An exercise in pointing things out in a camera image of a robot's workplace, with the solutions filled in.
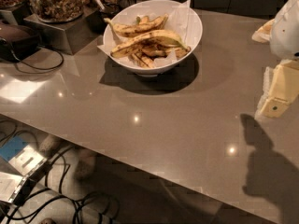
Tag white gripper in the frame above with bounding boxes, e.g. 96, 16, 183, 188
251, 0, 299, 118

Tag dark small cup with utensil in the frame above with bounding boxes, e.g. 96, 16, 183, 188
88, 0, 122, 21

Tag large spotted banana front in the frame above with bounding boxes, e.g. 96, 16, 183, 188
110, 30, 188, 58

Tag small banana pieces bottom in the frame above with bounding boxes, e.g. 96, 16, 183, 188
129, 45, 191, 68

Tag white ceramic bowl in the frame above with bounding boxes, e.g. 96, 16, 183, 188
98, 0, 203, 77

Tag dark brown appliance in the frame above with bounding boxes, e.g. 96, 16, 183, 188
0, 20, 40, 62

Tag white paper liner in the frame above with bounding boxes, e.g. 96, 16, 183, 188
98, 0, 203, 76

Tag dark metal stand box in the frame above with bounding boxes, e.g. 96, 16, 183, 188
24, 7, 106, 55

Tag spotted banana at back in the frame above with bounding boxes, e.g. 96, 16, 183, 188
104, 14, 168, 37

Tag blue box on floor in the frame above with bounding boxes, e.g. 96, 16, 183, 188
0, 136, 27, 161

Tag black cable on table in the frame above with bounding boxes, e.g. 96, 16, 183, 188
6, 45, 65, 75

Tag black floor cables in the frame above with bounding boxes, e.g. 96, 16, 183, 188
0, 119, 121, 224

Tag glass jar of mixed nuts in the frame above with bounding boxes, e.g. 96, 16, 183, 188
29, 0, 83, 23

